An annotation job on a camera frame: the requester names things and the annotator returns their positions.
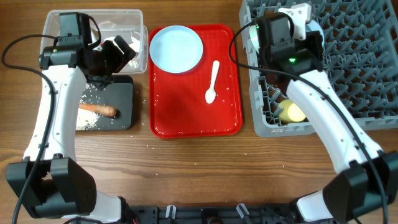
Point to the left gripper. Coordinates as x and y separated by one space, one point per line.
120 60

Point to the orange carrot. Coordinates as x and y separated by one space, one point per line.
104 110

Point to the white rice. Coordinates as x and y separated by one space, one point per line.
88 120

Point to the large light blue plate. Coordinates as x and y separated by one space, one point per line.
176 49

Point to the yellow cup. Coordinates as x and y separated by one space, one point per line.
290 112

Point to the small light blue bowl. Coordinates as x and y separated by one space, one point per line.
313 26

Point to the white tissue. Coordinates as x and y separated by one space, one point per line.
133 46

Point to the green bowl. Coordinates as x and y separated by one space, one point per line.
253 34

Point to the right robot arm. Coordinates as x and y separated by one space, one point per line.
366 176

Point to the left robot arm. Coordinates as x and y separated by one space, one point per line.
48 182

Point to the grey dishwasher rack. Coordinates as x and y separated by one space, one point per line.
360 58

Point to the black plastic tray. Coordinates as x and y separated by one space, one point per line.
119 94

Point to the clear plastic bin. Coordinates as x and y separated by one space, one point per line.
111 22

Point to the red serving tray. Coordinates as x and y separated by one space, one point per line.
177 105

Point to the white plastic spoon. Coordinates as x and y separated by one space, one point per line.
210 94

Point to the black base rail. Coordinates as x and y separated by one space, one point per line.
240 214

